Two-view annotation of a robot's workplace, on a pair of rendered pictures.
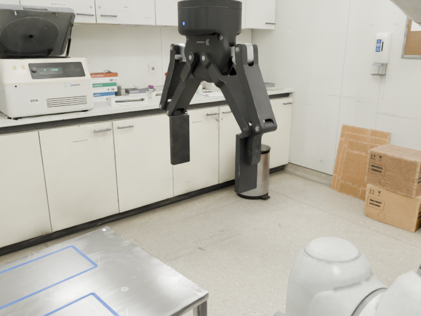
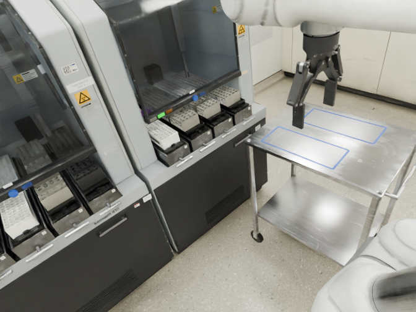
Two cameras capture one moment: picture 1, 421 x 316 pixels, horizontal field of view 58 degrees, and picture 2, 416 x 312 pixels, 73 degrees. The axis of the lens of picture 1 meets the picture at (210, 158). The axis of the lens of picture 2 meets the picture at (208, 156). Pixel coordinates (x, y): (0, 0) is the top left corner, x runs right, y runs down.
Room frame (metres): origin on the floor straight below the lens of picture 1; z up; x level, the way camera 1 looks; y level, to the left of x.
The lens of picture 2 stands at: (0.24, -0.64, 1.61)
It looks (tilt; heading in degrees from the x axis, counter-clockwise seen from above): 38 degrees down; 97
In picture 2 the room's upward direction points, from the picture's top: 12 degrees counter-clockwise
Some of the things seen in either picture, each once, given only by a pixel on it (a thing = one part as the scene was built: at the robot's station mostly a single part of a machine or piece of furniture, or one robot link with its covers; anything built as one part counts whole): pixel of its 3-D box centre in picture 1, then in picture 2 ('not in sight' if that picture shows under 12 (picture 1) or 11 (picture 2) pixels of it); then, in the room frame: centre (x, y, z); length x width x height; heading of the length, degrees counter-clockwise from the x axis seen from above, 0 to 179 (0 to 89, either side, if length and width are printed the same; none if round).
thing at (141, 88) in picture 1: (140, 89); not in sight; (3.32, 0.61, 0.97); 0.24 x 0.12 x 0.13; 118
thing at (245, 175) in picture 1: (246, 162); (298, 115); (0.42, -0.04, 1.22); 0.03 x 0.01 x 0.07; 129
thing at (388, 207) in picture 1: (397, 202); not in sight; (2.78, -1.50, 0.14); 0.41 x 0.31 x 0.28; 43
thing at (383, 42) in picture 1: (381, 49); not in sight; (3.22, -1.41, 1.31); 0.13 x 0.11 x 0.26; 129
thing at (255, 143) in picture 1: (259, 143); (294, 109); (0.40, -0.05, 1.25); 0.03 x 0.01 x 0.05; 39
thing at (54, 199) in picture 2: not in sight; (56, 197); (-0.51, 0.17, 0.85); 0.12 x 0.02 x 0.06; 40
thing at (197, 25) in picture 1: (209, 42); (319, 52); (0.47, 0.00, 1.36); 0.08 x 0.07 x 0.09; 39
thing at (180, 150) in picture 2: not in sight; (147, 131); (-0.23, 0.70, 0.78); 0.73 x 0.14 x 0.09; 129
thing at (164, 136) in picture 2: not in sight; (156, 131); (-0.14, 0.59, 0.83); 0.30 x 0.10 x 0.06; 129
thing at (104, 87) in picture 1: (100, 86); not in sight; (3.15, 0.91, 1.01); 0.23 x 0.12 x 0.08; 128
